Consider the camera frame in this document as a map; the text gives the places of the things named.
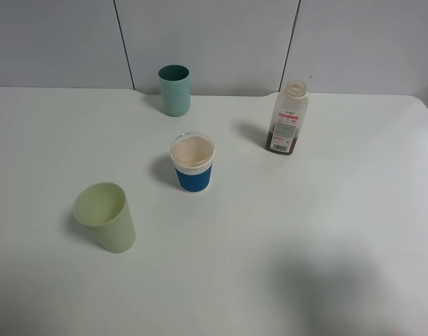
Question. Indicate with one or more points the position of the glass cup blue sleeve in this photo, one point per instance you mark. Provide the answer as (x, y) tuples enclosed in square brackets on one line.
[(192, 156)]

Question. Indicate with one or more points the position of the teal plastic cup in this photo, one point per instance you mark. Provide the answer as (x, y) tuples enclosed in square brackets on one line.
[(175, 88)]

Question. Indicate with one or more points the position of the light green plastic cup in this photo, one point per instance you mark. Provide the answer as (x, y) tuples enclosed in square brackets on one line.
[(103, 210)]

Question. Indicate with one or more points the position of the clear plastic drink bottle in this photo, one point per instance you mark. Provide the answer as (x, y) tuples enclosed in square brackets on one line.
[(287, 118)]

